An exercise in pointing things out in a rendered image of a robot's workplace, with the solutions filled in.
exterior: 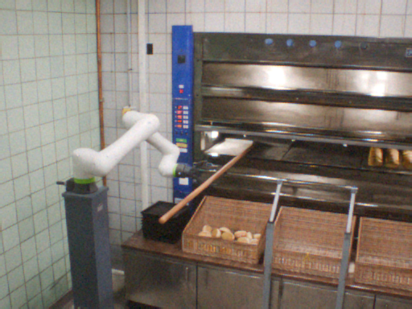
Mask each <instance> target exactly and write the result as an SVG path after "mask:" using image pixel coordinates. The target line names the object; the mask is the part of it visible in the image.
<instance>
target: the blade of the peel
mask: <svg viewBox="0 0 412 309"><path fill-rule="evenodd" d="M225 141H226V142H240V143H248V144H251V142H254V141H258V145H263V146H276V147H284V148H289V146H290V145H291V144H292V143H293V141H292V139H289V138H267V137H259V136H251V135H247V137H246V136H245V135H243V134H234V135H233V136H230V137H227V138H225Z"/></svg>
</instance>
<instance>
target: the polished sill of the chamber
mask: <svg viewBox="0 0 412 309"><path fill-rule="evenodd" d="M235 157H237V156H236V155H230V154H217V153H202V154H201V158H202V159H211V160H217V161H224V162H230V161H231V160H233V159H234V158H235ZM236 163H248V164H255V165H261V166H268V167H279V168H292V169H298V170H305V171H316V172H328V173H335V174H341V175H352V176H358V175H359V176H364V177H370V178H377V179H393V180H400V181H406V182H411V183H412V175H409V174H402V173H397V172H390V171H372V170H365V169H360V168H352V167H334V166H328V165H322V164H314V163H297V162H289V161H283V160H276V159H264V158H250V157H244V156H243V157H242V158H240V159H239V160H238V161H236Z"/></svg>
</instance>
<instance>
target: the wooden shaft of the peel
mask: <svg viewBox="0 0 412 309"><path fill-rule="evenodd" d="M253 147H255V143H252V144H251V145H250V146H249V147H246V148H245V150H244V151H242V152H241V153H240V154H239V155H238V156H237V157H235V158H234V159H233V160H231V161H230V163H227V164H226V165H225V166H224V167H223V168H221V169H220V170H219V171H218V172H217V173H216V174H214V175H213V176H212V177H211V178H210V179H208V180H207V181H205V182H204V184H201V185H200V186H199V187H198V188H197V189H196V190H194V191H193V193H192V194H190V195H188V196H187V197H186V198H185V199H184V200H182V201H181V202H180V203H178V204H177V205H176V206H174V207H173V209H171V210H170V211H169V212H167V214H164V215H163V217H162V218H160V219H159V223H160V224H163V223H165V222H166V221H167V219H170V218H171V217H172V216H173V215H175V214H176V213H177V212H178V211H179V210H180V209H181V208H182V207H183V206H184V205H186V204H187V203H188V202H189V201H190V200H193V198H194V197H195V196H197V195H198V194H199V193H200V192H202V191H203V190H204V189H205V188H206V187H207V186H208V185H209V184H211V183H212V182H213V181H214V180H215V179H217V178H218V177H219V176H220V175H221V174H223V173H225V171H226V170H227V169H228V168H230V167H231V166H232V165H233V164H234V163H235V162H236V161H238V160H239V159H240V158H242V157H243V156H244V155H245V153H248V152H249V151H250V150H251V149H252V148H253Z"/></svg>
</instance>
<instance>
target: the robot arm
mask: <svg viewBox="0 0 412 309"><path fill-rule="evenodd" d="M122 123H123V125H124V127H125V128H127V130H128V132H127V133H125V134H123V136H122V137H121V138H119V139H118V140H117V141H116V142H114V143H112V144H111V145H110V146H108V147H107V148H105V149H104V150H102V151H101V152H99V153H97V152H96V151H94V150H92V149H90V148H82V149H76V150H74V151H73V152H72V166H73V177H72V178H70V179H68V180H67V181H65V182H64V181H59V180H57V181H56V185H64V186H65V187H66V191H73V192H74V193H76V194H78V195H87V194H91V193H94V192H98V187H97V184H96V181H95V177H105V176H106V175H108V174H109V173H110V172H111V171H112V170H113V169H114V167H115V166H116V165H117V164H118V163H119V162H120V161H121V160H122V159H123V158H124V157H125V156H126V155H127V154H128V153H130V152H131V151H132V149H134V148H135V147H136V146H137V145H138V144H140V143H141V142H143V141H145V142H148V143H150V144H151V145H152V146H153V147H155V148H156V149H157V150H158V151H159V152H160V153H162V154H163V157H162V161H161V163H160V164H159V168H158V171H159V174H160V175H161V176H162V177H164V178H179V179H186V178H189V179H193V183H194V184H198V185H199V186H200V185H201V184H204V182H205V181H204V180H203V179H201V178H200V177H199V175H200V174H199V173H200V171H199V169H202V168H204V167H205V166H207V167H214V168H218V167H219V166H217V165H212V163H208V160H204V161H202V162H199V163H193V164H192V165H193V167H188V166H187V165H184V164H178V163H177V158H178V157H179V148H178V147H177V146H176V145H175V144H173V143H171V142H169V141H168V140H167V139H166V138H164V137H163V136H162V135H161V134H160V133H159V132H158V130H159V127H160V121H159V119H158V118H157V117H156V116H155V115H153V114H147V113H138V112H135V111H129V112H127V113H125V114H124V116H123V119H122ZM201 163H204V165H203V166H202V167H199V168H196V165H198V164H201ZM196 179H198V180H199V181H200V182H201V183H199V182H198V181H196Z"/></svg>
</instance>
